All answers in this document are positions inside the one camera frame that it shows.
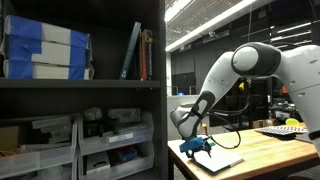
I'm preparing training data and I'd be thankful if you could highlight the brown cardboard box in bin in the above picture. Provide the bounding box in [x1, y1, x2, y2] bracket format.
[0, 124, 21, 151]

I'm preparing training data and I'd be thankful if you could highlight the grey laptop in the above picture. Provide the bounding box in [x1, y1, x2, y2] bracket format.
[294, 132, 313, 144]

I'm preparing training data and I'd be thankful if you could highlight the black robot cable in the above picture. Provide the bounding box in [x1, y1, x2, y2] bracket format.
[203, 78, 251, 150]

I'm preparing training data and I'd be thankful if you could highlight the white box black circle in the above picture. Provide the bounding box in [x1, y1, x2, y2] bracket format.
[85, 150, 112, 175]

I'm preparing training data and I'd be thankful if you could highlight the dark book brown top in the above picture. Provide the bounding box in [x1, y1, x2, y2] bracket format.
[142, 28, 155, 81]

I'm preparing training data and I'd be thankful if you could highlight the clear bin with white label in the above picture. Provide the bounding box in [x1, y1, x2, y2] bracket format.
[78, 111, 155, 155]

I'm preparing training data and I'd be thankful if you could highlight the grey rectangular box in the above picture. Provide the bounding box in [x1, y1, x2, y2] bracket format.
[107, 107, 142, 123]

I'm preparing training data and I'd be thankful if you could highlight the long ceiling light strip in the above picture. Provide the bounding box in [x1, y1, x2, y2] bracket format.
[164, 0, 268, 53]

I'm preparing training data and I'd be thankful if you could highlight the black bookshelf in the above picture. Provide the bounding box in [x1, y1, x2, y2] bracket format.
[0, 0, 169, 180]

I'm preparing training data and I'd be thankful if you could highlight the checkerboard calibration board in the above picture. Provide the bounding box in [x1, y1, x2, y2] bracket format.
[254, 124, 309, 141]

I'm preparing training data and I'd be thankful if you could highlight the grey flat boxes stack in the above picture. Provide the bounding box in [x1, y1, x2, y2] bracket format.
[31, 114, 73, 144]

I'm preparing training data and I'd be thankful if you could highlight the yellow-green disc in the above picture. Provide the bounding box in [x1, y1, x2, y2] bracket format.
[285, 117, 300, 127]

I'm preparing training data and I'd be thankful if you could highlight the thin teal book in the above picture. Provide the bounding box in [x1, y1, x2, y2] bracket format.
[118, 21, 142, 80]

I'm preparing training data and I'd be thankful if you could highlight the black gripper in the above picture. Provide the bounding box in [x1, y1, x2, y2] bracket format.
[186, 145, 213, 160]

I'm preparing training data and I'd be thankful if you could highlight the blue white paper ream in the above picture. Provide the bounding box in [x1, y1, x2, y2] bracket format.
[1, 34, 94, 67]
[3, 59, 95, 80]
[3, 14, 93, 51]

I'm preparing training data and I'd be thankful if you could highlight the clear plastic storage bin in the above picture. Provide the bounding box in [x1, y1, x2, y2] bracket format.
[78, 139, 155, 180]

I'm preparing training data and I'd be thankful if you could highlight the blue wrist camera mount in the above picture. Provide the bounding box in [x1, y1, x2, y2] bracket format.
[179, 137, 206, 154]

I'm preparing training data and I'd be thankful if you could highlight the small greenish box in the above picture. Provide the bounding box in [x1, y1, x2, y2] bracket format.
[83, 106, 104, 122]

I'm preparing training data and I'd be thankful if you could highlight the blue small box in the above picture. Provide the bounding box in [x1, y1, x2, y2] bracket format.
[116, 145, 138, 163]

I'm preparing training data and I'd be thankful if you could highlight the large clear plastic bin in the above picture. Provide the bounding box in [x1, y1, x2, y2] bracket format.
[0, 114, 79, 179]

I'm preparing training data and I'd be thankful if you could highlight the book with teal cover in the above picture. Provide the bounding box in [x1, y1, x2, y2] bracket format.
[190, 146, 245, 174]

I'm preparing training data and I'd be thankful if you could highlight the orange spine book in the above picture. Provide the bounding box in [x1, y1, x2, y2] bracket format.
[139, 31, 148, 81]

